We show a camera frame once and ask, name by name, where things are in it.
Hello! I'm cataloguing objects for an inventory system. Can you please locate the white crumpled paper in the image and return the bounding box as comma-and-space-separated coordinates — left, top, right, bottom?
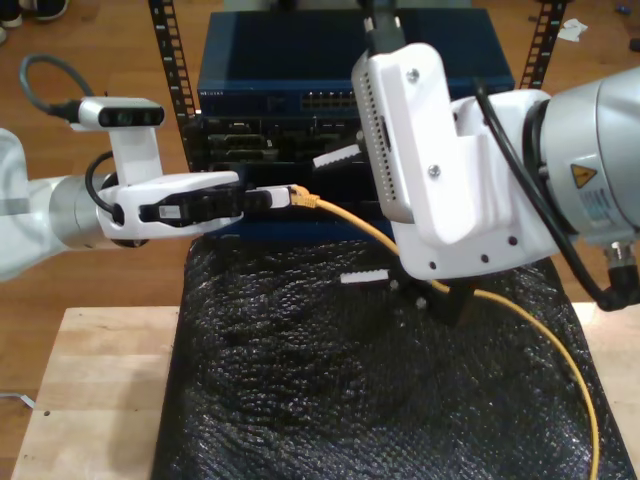
556, 18, 590, 44

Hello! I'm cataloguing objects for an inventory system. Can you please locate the black rack shelf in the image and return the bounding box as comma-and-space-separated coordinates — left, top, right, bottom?
234, 160, 396, 224

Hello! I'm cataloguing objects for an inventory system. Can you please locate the black perforated rack post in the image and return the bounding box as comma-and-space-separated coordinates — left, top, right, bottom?
517, 0, 570, 91
147, 0, 209, 174

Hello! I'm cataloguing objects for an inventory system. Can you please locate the black bubble mat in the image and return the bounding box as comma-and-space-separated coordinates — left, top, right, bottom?
149, 237, 636, 480

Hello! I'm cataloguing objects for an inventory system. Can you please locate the blue network switch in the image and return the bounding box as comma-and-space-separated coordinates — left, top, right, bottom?
197, 10, 516, 116

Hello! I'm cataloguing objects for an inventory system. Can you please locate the yellow network cable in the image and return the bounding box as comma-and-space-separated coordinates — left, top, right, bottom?
288, 184, 600, 480

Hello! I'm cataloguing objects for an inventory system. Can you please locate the person's dark shoe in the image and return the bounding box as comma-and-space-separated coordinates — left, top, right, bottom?
32, 0, 71, 22

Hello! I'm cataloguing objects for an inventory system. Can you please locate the grey flat strip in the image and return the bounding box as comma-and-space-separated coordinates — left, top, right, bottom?
0, 391, 38, 409

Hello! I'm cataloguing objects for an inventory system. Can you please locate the black rack server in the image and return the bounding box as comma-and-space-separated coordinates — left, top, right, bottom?
198, 113, 371, 166

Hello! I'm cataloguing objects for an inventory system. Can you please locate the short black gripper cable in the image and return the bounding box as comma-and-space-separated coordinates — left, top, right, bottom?
471, 74, 640, 312
83, 149, 127, 227

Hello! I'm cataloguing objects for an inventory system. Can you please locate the blue base plate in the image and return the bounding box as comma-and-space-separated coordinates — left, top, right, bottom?
204, 217, 401, 247

